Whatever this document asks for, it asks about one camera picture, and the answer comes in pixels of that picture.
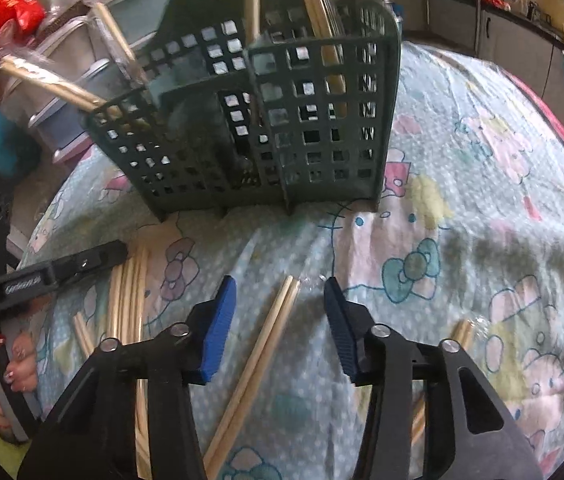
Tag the wrapped chopsticks in basket front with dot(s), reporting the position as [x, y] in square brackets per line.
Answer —
[117, 45]

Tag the dark green utensil basket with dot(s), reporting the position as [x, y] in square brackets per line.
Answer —
[286, 118]

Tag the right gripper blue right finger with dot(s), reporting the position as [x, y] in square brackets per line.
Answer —
[348, 323]

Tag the chopsticks leaning in basket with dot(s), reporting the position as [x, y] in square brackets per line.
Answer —
[51, 82]

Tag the chopsticks long pair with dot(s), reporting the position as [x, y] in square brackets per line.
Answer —
[85, 341]

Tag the white kitchen cabinets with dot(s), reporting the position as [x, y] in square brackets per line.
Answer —
[525, 49]

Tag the wrapped chopsticks bundle upper left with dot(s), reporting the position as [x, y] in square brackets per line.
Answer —
[125, 319]

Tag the Hello Kitty patterned tablecloth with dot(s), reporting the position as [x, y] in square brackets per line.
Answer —
[470, 226]

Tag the plastic drawer tower right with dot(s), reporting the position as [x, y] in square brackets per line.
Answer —
[73, 45]

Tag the wrapped chopsticks right pair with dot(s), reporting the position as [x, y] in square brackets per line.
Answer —
[463, 335]

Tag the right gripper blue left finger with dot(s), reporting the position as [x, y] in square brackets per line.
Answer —
[214, 318]

